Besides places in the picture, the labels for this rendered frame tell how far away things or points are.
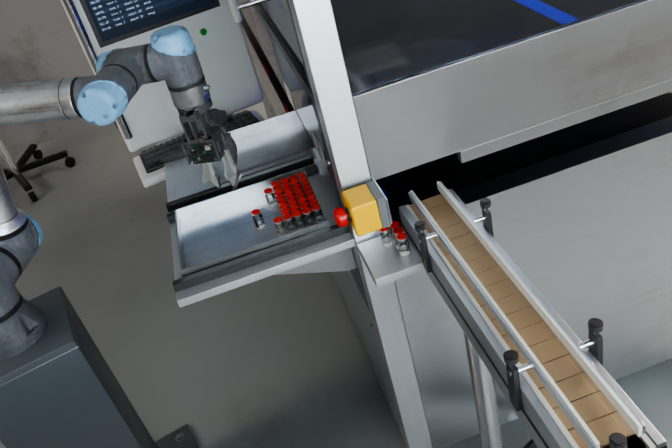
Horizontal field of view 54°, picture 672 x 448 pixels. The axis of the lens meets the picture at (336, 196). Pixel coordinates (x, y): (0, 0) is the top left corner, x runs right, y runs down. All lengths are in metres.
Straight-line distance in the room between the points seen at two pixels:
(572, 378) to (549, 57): 0.66
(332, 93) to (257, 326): 1.54
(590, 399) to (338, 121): 0.65
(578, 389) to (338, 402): 1.35
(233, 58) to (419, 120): 1.09
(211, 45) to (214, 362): 1.16
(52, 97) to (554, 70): 0.97
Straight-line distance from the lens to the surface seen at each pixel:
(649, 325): 2.06
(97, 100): 1.22
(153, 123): 2.30
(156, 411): 2.53
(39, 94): 1.29
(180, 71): 1.31
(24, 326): 1.70
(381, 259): 1.37
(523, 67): 1.39
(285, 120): 1.98
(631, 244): 1.81
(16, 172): 4.46
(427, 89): 1.31
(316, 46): 1.21
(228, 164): 1.43
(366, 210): 1.27
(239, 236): 1.55
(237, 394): 2.44
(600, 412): 1.02
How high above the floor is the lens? 1.74
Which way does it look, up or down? 33 degrees down
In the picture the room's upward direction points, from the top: 15 degrees counter-clockwise
